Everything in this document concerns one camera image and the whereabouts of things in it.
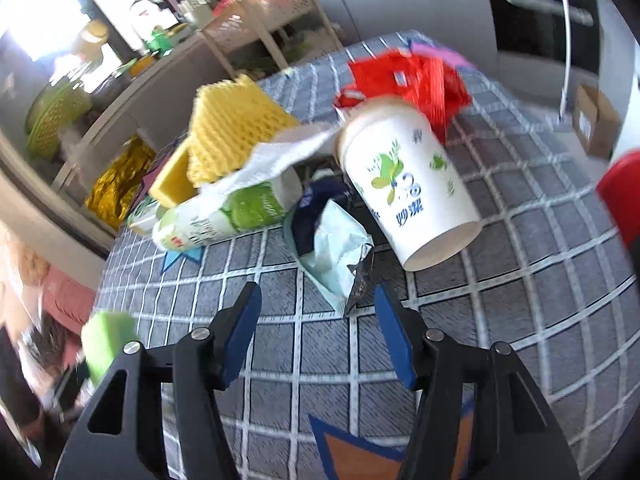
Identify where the green white plastic bottle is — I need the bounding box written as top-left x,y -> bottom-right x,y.
152,167 -> 303,252

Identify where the light green plastic wrapper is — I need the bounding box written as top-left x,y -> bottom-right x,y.
282,200 -> 374,318

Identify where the yellow sponge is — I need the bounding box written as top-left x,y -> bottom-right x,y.
149,140 -> 198,209

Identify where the white paper tissue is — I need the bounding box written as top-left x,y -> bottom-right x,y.
198,122 -> 340,200

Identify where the red plastic bag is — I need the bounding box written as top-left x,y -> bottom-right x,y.
334,50 -> 472,146

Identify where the blue snack wrapper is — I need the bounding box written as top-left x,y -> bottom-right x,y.
291,170 -> 352,256

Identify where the red trash bin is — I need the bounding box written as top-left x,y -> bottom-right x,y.
597,148 -> 640,264

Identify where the grey checked tablecloth with stars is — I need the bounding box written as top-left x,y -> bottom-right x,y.
96,70 -> 639,479

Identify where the gold foil bag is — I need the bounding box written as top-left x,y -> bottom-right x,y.
85,134 -> 156,231

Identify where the cardboard box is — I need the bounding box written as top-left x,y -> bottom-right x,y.
573,84 -> 622,159

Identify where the green plastic colander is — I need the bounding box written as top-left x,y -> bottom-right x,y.
26,77 -> 92,162

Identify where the white mop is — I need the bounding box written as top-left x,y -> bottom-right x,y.
555,0 -> 574,122

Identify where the green dish soap bottle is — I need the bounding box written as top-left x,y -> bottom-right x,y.
145,26 -> 174,56

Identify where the black built-in oven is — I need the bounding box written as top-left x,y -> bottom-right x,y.
482,0 -> 601,75

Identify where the beige plastic storage rack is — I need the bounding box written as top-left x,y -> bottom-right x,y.
198,0 -> 343,78

